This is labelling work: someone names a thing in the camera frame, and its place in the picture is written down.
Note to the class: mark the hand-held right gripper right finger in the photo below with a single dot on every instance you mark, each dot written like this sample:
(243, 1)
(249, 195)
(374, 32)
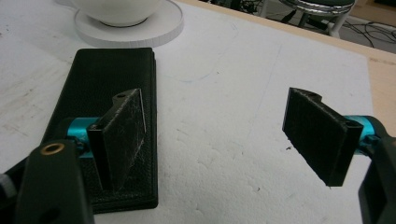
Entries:
(323, 137)

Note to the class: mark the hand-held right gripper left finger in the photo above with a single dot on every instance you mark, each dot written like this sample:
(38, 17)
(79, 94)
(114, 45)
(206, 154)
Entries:
(121, 137)

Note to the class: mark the black leather case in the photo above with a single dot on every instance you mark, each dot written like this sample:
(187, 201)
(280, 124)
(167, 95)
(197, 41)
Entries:
(102, 77)

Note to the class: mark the white foam mat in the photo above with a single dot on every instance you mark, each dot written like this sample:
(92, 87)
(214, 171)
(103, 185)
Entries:
(224, 102)

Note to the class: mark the white round coaster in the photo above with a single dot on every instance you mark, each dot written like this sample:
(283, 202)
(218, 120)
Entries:
(146, 31)

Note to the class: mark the metal chair base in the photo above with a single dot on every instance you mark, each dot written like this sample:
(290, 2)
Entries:
(320, 11)

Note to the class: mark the white bowl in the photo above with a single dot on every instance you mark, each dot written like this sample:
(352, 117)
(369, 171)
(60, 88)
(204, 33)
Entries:
(116, 11)

